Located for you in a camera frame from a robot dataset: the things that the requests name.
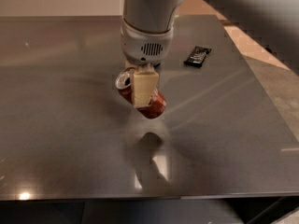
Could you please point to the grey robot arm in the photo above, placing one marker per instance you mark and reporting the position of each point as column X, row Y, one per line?
column 147, row 26

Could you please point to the black snack bar wrapper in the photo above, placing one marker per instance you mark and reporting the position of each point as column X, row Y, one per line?
column 197, row 57

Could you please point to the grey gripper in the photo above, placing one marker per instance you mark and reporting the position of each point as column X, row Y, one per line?
column 144, row 47

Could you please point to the red coke can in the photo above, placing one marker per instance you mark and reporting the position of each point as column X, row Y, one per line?
column 157, row 103

